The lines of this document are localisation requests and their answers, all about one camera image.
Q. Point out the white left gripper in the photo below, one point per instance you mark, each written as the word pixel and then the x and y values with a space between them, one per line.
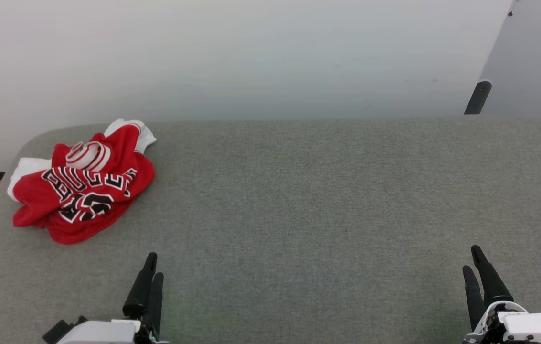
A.
pixel 100 333

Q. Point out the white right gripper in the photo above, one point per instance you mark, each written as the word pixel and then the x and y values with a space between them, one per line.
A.
pixel 533 328

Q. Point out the red and white jersey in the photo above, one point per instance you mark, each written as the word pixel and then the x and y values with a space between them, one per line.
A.
pixel 75 230

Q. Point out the grey fabric sofa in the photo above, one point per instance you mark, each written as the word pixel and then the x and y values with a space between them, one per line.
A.
pixel 299 215

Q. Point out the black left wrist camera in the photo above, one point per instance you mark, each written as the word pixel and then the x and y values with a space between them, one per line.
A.
pixel 59 329

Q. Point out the black post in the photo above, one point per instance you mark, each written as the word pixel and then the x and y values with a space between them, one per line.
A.
pixel 478 98

